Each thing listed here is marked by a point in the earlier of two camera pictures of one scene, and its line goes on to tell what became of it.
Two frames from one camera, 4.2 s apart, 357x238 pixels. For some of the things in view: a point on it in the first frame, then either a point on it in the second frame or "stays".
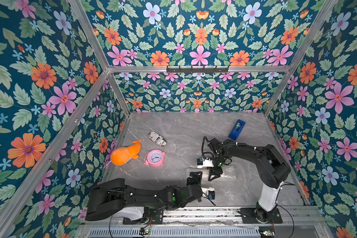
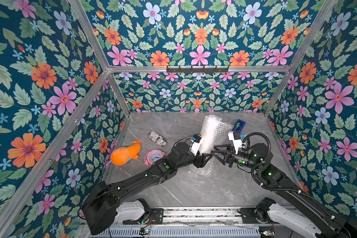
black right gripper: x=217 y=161 -> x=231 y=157
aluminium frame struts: x=13 y=203 stays
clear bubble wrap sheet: x=228 y=173 -> x=215 y=131
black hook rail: x=197 y=70 stays
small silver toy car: x=157 y=138 stays
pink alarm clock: x=154 y=157 stays
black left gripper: x=194 y=175 -> x=200 y=163
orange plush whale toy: x=119 y=156 stays
